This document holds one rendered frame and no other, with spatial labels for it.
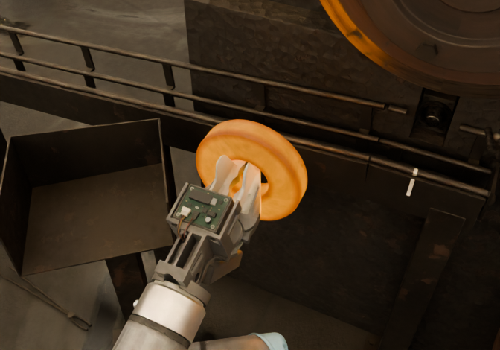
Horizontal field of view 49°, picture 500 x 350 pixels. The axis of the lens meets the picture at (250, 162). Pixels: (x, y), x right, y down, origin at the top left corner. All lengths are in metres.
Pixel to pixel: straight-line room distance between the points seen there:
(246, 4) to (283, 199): 0.41
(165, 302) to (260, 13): 0.56
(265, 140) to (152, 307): 0.24
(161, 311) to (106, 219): 0.43
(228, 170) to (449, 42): 0.31
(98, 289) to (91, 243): 0.68
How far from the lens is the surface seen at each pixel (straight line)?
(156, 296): 0.62
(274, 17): 0.98
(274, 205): 0.75
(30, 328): 1.65
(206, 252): 0.64
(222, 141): 0.71
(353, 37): 0.82
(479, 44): 0.69
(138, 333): 0.61
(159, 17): 2.73
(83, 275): 1.70
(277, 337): 0.73
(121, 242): 0.97
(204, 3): 1.02
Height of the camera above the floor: 1.37
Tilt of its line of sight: 45 degrees down
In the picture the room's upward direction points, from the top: straight up
